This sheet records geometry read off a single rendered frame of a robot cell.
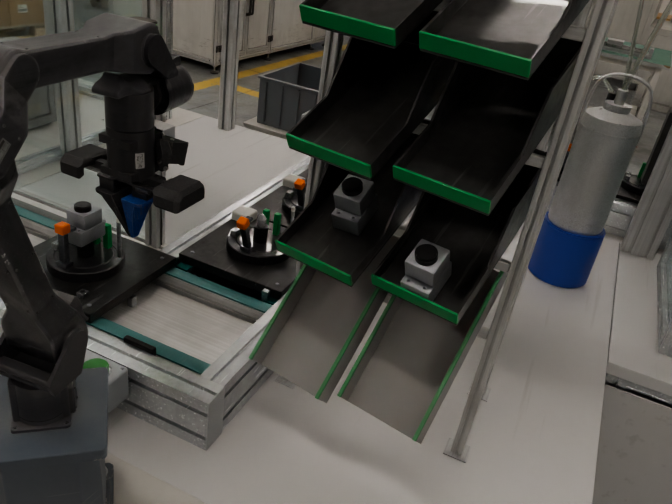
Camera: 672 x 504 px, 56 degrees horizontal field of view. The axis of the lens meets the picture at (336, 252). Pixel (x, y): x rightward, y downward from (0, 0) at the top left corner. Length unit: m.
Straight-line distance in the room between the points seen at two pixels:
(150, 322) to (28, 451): 0.47
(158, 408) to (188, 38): 5.58
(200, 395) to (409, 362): 0.32
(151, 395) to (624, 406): 1.01
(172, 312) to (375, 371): 0.45
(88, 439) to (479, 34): 0.65
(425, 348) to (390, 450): 0.22
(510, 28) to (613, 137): 0.81
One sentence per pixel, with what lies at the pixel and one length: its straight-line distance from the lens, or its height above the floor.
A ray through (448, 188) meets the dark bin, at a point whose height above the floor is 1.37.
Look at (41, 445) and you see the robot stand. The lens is 0.82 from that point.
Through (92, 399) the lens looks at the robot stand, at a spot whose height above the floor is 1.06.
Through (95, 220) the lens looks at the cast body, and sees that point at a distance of 1.24.
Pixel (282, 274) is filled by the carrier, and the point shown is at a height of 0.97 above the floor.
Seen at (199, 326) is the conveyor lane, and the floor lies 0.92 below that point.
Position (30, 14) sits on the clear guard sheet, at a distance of 1.42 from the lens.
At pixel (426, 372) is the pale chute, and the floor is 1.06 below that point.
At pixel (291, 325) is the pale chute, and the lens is 1.01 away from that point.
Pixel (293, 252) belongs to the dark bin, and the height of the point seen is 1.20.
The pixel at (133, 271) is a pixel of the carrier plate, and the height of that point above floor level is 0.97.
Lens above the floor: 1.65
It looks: 30 degrees down
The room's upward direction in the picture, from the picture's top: 9 degrees clockwise
